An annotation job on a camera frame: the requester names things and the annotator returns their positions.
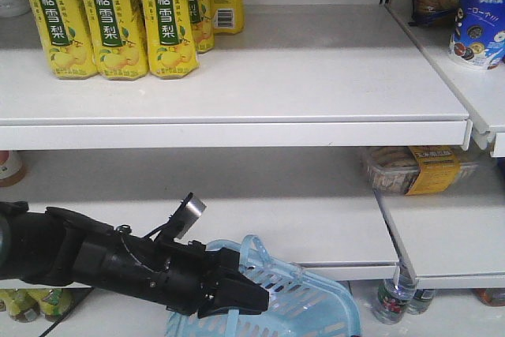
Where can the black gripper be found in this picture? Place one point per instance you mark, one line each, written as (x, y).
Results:
(207, 283)

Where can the clear cookie tray yellow band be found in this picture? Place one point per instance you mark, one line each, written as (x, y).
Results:
(415, 170)

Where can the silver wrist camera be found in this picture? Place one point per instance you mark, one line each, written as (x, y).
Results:
(188, 212)

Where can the light blue plastic basket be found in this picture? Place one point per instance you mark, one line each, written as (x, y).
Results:
(301, 302)

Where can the white store shelving unit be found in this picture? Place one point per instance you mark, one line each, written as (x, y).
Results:
(267, 132)

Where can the clear water bottle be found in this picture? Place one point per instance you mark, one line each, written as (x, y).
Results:
(391, 301)

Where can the blue cookie cup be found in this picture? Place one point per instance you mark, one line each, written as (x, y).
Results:
(477, 41)

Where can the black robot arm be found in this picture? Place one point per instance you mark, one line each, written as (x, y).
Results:
(59, 247)

